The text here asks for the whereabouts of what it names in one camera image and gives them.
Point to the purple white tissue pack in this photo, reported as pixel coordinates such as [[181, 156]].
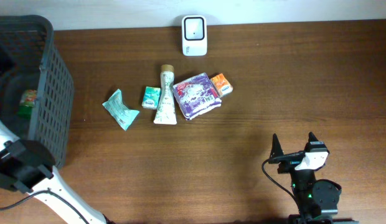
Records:
[[196, 96]]

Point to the small orange tissue pack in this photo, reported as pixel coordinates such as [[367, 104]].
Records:
[[222, 85]]

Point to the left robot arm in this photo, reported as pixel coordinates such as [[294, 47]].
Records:
[[28, 167]]

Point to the teal wet wipe pouch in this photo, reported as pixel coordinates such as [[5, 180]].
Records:
[[121, 113]]

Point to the green orange snack packet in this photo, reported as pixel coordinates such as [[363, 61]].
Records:
[[27, 103]]

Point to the grey plastic mesh basket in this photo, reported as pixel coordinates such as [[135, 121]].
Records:
[[31, 61]]

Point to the white green tube brown cap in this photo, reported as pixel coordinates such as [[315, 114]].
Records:
[[166, 113]]

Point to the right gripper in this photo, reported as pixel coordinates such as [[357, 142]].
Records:
[[289, 162]]

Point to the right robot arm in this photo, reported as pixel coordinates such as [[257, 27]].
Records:
[[316, 200]]

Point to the small teal tissue pack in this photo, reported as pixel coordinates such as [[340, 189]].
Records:
[[151, 98]]

